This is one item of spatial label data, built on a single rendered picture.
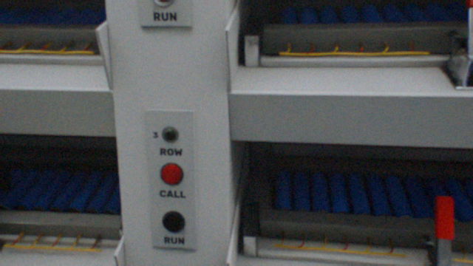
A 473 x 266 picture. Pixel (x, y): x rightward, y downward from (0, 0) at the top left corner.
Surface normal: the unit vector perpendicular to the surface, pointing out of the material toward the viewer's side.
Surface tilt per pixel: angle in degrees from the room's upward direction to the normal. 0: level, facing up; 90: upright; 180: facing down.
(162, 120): 90
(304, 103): 108
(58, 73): 18
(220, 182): 90
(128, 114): 90
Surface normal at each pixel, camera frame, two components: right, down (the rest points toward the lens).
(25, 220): -0.04, -0.85
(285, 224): -0.12, 0.54
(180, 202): -0.13, 0.25
